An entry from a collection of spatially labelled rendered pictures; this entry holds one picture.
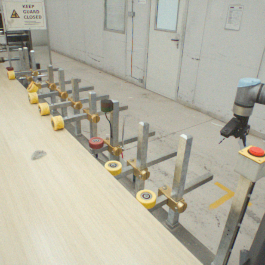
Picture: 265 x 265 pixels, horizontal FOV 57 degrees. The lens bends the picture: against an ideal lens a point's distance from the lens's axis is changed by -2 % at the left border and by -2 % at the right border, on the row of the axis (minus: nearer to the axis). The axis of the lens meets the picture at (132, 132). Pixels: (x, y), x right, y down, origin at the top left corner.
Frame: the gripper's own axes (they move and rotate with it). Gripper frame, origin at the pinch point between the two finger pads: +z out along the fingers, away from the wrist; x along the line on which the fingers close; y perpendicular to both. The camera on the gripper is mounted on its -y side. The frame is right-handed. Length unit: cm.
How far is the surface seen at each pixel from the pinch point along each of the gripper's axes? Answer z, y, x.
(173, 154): 9.0, -15.9, 23.5
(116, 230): 4, -73, -7
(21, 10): -56, -22, 273
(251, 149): -29, -43, -29
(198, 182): 8.8, -23.6, -1.0
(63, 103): -2, -47, 99
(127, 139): 8, -29, 49
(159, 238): 4, -63, -17
